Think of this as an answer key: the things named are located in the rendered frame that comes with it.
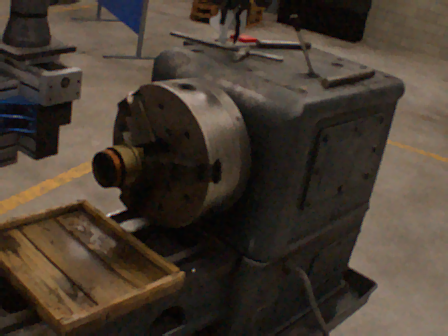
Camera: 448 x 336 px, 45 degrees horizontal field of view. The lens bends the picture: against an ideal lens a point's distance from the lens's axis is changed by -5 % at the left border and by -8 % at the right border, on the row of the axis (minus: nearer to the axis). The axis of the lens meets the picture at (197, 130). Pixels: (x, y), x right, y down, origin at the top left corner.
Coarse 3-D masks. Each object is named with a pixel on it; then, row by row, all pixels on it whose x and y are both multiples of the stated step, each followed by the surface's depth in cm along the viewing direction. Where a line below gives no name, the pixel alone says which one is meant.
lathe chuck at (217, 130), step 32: (128, 96) 125; (160, 96) 117; (192, 96) 115; (160, 128) 119; (192, 128) 112; (224, 128) 114; (224, 160) 113; (160, 192) 122; (192, 192) 115; (224, 192) 116; (160, 224) 124
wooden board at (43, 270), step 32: (0, 224) 118; (32, 224) 123; (64, 224) 126; (32, 256) 112; (64, 256) 114; (96, 256) 116; (128, 256) 119; (160, 256) 117; (32, 288) 99; (64, 288) 104; (96, 288) 106; (128, 288) 108; (160, 288) 108; (64, 320) 93; (96, 320) 98
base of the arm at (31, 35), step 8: (16, 16) 156; (24, 16) 156; (32, 16) 157; (40, 16) 158; (8, 24) 158; (16, 24) 157; (24, 24) 157; (32, 24) 157; (40, 24) 159; (48, 24) 164; (8, 32) 158; (16, 32) 157; (24, 32) 158; (32, 32) 157; (40, 32) 159; (48, 32) 165; (8, 40) 158; (16, 40) 157; (24, 40) 157; (32, 40) 158; (40, 40) 159; (48, 40) 163
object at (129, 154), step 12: (120, 144) 115; (96, 156) 112; (108, 156) 109; (120, 156) 111; (132, 156) 112; (144, 156) 115; (96, 168) 113; (108, 168) 116; (120, 168) 110; (132, 168) 111; (96, 180) 113; (108, 180) 114; (120, 180) 111; (132, 180) 113
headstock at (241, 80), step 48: (192, 48) 144; (288, 48) 164; (240, 96) 123; (288, 96) 118; (336, 96) 125; (384, 96) 143; (288, 144) 117; (336, 144) 133; (384, 144) 160; (288, 192) 123; (336, 192) 144; (240, 240) 129; (288, 240) 136
